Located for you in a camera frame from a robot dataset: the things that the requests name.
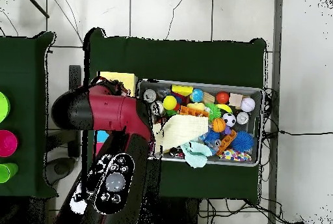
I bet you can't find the cream knitted cloth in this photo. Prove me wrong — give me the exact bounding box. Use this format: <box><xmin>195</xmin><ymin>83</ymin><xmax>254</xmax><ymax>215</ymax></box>
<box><xmin>153</xmin><ymin>114</ymin><xmax>209</xmax><ymax>154</ymax></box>

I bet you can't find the wooden box with three holes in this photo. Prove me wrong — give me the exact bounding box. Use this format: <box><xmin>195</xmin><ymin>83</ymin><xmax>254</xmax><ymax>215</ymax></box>
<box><xmin>93</xmin><ymin>71</ymin><xmax>138</xmax><ymax>157</ymax></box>

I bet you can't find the yellow smooth ball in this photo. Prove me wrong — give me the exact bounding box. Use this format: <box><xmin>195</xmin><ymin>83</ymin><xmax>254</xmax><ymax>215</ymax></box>
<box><xmin>162</xmin><ymin>95</ymin><xmax>178</xmax><ymax>111</ymax></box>

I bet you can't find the green spiky ball with eyes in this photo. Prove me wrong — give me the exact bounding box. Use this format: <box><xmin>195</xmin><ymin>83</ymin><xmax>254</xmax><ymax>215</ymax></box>
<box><xmin>205</xmin><ymin>102</ymin><xmax>222</xmax><ymax>121</ymax></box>

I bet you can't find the light blue cloth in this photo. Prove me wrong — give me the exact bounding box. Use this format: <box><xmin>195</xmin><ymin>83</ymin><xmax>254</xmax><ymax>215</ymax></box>
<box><xmin>180</xmin><ymin>141</ymin><xmax>213</xmax><ymax>169</ymax></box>

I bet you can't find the dark green table cloth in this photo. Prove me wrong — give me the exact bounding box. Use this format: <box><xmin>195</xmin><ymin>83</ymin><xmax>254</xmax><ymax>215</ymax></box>
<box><xmin>0</xmin><ymin>31</ymin><xmax>59</xmax><ymax>199</ymax></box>
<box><xmin>81</xmin><ymin>27</ymin><xmax>267</xmax><ymax>205</ymax></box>

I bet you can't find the small orange basketball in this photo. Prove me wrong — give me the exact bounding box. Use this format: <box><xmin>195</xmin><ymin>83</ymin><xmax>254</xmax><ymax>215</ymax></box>
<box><xmin>211</xmin><ymin>117</ymin><xmax>227</xmax><ymax>133</ymax></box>

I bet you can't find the orange red ball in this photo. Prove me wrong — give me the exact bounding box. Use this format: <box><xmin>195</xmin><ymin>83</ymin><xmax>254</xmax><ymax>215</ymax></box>
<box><xmin>215</xmin><ymin>91</ymin><xmax>230</xmax><ymax>105</ymax></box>

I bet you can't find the small soccer ball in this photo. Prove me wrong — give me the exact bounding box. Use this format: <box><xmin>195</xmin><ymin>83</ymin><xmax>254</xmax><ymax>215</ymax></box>
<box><xmin>221</xmin><ymin>112</ymin><xmax>237</xmax><ymax>128</ymax></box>

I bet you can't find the blue spiky ball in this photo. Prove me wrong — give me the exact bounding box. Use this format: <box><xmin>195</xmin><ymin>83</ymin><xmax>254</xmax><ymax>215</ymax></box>
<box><xmin>230</xmin><ymin>130</ymin><xmax>254</xmax><ymax>153</ymax></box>

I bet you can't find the small white baseball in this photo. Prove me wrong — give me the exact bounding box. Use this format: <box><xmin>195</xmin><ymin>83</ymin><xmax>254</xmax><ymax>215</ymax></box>
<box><xmin>240</xmin><ymin>96</ymin><xmax>256</xmax><ymax>113</ymax></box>

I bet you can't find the black upright panel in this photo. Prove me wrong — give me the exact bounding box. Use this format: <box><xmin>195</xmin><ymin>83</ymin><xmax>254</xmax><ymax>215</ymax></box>
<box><xmin>68</xmin><ymin>64</ymin><xmax>82</xmax><ymax>158</ymax></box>

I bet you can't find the grey stand foot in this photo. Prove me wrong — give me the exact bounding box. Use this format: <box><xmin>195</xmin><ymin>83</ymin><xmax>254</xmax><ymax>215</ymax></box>
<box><xmin>45</xmin><ymin>157</ymin><xmax>77</xmax><ymax>186</ymax></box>

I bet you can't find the pink plastic cup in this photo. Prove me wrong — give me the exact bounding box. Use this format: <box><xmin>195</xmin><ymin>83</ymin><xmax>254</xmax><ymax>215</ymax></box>
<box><xmin>0</xmin><ymin>129</ymin><xmax>19</xmax><ymax>158</ymax></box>

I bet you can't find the neon green plastic cup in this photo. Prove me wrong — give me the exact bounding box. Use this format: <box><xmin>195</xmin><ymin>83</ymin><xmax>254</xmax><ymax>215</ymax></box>
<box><xmin>0</xmin><ymin>162</ymin><xmax>20</xmax><ymax>184</ymax></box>
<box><xmin>0</xmin><ymin>91</ymin><xmax>11</xmax><ymax>124</ymax></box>

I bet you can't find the black pole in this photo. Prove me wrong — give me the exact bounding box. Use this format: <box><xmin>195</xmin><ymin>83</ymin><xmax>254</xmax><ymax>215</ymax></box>
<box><xmin>21</xmin><ymin>0</ymin><xmax>50</xmax><ymax>19</ymax></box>

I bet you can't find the shallow wire mesh bin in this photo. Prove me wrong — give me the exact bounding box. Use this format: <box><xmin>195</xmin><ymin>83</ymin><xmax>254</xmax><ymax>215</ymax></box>
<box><xmin>137</xmin><ymin>78</ymin><xmax>264</xmax><ymax>167</ymax></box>

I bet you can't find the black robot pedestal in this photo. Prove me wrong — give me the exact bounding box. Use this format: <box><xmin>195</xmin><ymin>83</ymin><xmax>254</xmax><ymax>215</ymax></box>
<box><xmin>161</xmin><ymin>197</ymin><xmax>200</xmax><ymax>224</ymax></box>

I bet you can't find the black floor cable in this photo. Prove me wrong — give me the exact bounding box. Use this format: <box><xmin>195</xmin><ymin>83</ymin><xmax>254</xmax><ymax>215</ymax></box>
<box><xmin>261</xmin><ymin>130</ymin><xmax>333</xmax><ymax>137</ymax></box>

